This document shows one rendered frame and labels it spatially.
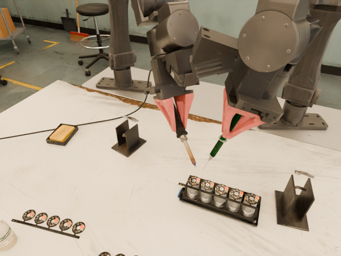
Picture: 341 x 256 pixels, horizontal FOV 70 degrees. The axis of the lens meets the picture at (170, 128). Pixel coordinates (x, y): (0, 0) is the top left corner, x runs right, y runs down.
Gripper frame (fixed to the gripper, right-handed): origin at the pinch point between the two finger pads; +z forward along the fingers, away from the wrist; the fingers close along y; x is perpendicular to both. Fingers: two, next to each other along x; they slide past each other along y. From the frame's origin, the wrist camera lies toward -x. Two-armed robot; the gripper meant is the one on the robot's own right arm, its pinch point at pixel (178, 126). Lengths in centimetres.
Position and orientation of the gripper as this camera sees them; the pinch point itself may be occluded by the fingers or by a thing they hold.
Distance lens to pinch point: 51.9
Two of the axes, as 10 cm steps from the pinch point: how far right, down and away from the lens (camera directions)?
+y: 9.2, -2.4, 3.1
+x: -3.4, -1.3, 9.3
